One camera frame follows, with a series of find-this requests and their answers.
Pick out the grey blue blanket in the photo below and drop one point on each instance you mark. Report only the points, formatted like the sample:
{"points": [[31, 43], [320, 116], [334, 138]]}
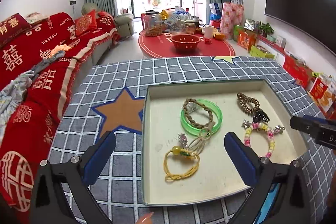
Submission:
{"points": [[13, 93]]}

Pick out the green translucent bangle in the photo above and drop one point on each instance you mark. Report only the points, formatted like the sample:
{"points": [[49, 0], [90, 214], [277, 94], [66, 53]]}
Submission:
{"points": [[197, 114]]}

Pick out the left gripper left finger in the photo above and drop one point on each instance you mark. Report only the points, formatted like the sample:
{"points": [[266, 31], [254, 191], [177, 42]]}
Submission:
{"points": [[48, 200]]}

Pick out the black hair claw clip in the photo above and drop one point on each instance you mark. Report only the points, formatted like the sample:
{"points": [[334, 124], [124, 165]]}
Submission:
{"points": [[260, 116]]}

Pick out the white mug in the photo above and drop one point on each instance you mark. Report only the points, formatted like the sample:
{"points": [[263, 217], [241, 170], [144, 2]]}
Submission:
{"points": [[208, 31]]}

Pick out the red plastic basket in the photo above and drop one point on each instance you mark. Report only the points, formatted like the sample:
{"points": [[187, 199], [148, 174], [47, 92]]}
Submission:
{"points": [[186, 43]]}

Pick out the red embroidered cushion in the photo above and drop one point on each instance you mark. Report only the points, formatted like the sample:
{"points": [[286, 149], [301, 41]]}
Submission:
{"points": [[85, 23]]}

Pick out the red sofa cover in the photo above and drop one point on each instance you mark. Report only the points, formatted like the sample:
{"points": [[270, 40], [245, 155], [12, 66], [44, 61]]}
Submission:
{"points": [[31, 129]]}

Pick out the pink floral gift box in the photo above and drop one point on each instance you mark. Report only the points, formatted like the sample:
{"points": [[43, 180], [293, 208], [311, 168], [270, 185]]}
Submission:
{"points": [[232, 15]]}

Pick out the dark red pillow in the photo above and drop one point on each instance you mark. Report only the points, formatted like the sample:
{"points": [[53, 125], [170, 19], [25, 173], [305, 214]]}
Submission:
{"points": [[11, 27]]}

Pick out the green shallow box tray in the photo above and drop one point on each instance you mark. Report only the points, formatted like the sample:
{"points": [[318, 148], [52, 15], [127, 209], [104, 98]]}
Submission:
{"points": [[217, 176]]}

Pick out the silver rhinestone hair clip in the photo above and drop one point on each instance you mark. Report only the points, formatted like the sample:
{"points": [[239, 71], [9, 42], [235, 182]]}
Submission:
{"points": [[246, 124]]}

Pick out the beige hair clip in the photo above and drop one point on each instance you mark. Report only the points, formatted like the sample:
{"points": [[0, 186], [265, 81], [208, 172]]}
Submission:
{"points": [[205, 134]]}

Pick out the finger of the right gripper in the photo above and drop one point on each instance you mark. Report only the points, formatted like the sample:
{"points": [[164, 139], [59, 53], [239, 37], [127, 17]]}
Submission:
{"points": [[306, 124]]}

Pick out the green potted plant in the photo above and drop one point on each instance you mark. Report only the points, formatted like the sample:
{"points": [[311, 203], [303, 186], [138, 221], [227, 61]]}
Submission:
{"points": [[265, 29]]}

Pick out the beige armchair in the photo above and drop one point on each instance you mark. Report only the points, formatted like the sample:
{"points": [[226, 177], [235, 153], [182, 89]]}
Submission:
{"points": [[123, 23]]}

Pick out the clear snack jar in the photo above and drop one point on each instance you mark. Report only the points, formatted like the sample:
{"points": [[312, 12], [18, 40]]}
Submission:
{"points": [[152, 22]]}

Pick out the purple crystal hair clip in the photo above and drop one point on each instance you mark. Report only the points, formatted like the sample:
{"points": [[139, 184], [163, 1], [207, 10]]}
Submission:
{"points": [[183, 142]]}

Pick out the silver crystal hair clip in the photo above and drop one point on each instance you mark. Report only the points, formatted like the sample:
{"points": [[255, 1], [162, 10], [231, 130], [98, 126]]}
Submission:
{"points": [[278, 129]]}

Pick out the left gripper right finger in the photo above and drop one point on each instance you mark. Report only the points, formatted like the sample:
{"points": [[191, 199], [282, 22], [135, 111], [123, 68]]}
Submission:
{"points": [[278, 191]]}

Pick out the black wall television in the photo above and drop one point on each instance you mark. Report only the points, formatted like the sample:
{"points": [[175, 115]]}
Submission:
{"points": [[316, 18]]}

